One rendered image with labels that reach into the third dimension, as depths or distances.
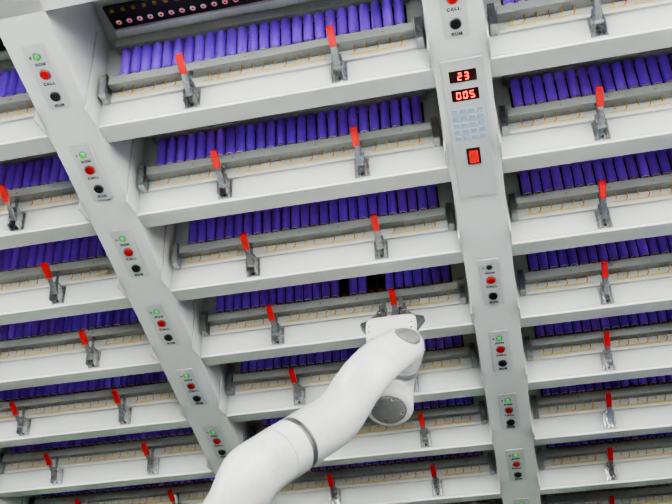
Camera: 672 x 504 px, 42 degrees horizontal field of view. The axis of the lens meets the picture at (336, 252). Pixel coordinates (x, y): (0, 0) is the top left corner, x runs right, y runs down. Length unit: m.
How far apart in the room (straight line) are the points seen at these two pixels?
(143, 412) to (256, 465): 0.91
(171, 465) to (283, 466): 1.01
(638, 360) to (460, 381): 0.39
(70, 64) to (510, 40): 0.75
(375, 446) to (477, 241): 0.69
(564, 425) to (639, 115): 0.82
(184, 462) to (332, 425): 0.95
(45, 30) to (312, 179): 0.53
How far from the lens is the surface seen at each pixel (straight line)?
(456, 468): 2.32
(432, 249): 1.72
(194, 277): 1.82
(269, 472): 1.31
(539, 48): 1.50
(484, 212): 1.66
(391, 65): 1.51
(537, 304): 1.86
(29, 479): 2.48
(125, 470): 2.36
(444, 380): 2.00
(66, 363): 2.09
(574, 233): 1.72
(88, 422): 2.23
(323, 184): 1.62
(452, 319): 1.85
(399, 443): 2.16
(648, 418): 2.17
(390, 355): 1.46
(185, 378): 2.01
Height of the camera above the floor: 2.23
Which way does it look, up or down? 37 degrees down
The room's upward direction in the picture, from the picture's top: 16 degrees counter-clockwise
